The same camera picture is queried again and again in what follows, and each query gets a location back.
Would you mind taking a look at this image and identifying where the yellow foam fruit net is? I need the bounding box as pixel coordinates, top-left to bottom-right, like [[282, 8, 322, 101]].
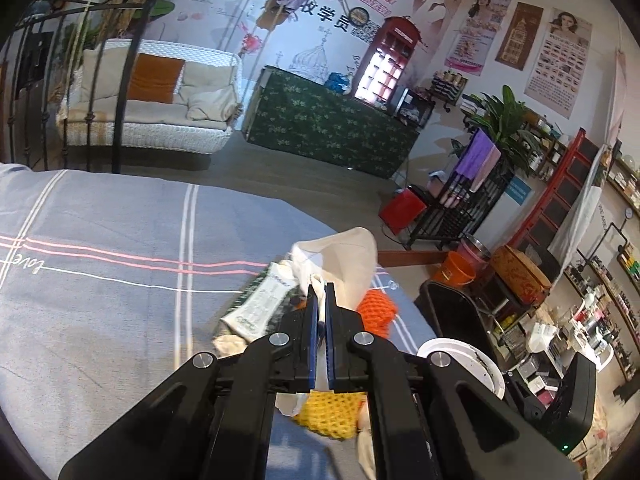
[[293, 391, 366, 440]]

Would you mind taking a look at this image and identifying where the orange foam fruit net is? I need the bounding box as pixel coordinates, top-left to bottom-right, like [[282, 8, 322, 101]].
[[357, 289, 398, 339]]

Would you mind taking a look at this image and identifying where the brown wicker trash bin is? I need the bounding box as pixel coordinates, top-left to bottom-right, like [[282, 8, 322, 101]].
[[414, 280, 498, 363]]

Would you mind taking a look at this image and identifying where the white utility cart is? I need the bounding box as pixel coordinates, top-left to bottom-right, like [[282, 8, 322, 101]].
[[519, 288, 616, 396]]

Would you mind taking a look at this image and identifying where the green white wrapper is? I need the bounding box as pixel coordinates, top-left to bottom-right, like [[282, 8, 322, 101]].
[[214, 261, 299, 342]]

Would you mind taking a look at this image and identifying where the orange plastic bucket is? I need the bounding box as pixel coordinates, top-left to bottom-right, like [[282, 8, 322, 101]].
[[432, 252, 476, 288]]

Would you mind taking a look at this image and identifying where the orange patterned cushion box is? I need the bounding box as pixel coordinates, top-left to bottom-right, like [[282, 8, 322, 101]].
[[490, 245, 551, 307]]

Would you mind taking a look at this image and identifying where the pink plastic basin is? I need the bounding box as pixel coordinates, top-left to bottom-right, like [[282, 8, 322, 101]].
[[457, 234, 491, 266]]

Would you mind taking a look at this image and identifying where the grey striped tablecloth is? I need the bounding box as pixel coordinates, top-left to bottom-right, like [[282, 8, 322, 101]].
[[1, 164, 331, 479]]

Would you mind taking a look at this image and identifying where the red ladder shelf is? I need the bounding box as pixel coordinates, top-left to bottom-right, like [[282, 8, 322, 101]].
[[509, 128, 598, 252]]

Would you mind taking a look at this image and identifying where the red bag on floor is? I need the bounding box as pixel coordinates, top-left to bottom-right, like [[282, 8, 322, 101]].
[[378, 188, 426, 235]]

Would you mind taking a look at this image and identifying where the black metal rack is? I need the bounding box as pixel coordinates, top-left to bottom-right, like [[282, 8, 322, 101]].
[[402, 155, 514, 249]]

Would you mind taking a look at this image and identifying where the pink towel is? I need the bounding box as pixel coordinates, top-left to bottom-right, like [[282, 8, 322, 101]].
[[470, 145, 501, 193]]

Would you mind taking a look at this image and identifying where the purple towel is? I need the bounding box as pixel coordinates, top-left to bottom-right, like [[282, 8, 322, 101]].
[[454, 129, 495, 180]]

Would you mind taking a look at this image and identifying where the green potted plant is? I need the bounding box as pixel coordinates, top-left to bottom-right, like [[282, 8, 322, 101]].
[[463, 84, 542, 177]]

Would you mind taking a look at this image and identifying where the green patterned counter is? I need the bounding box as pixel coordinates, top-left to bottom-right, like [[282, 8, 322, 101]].
[[243, 65, 419, 179]]

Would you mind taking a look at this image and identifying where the red phone booth cabinet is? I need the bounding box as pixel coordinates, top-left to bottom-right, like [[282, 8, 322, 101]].
[[352, 16, 421, 105]]

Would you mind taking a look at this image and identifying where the white wicker swing sofa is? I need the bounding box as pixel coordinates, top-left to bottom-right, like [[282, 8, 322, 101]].
[[55, 39, 242, 155]]

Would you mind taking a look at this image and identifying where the orange brown cushion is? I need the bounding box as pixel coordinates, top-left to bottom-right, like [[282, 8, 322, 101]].
[[127, 53, 184, 104]]

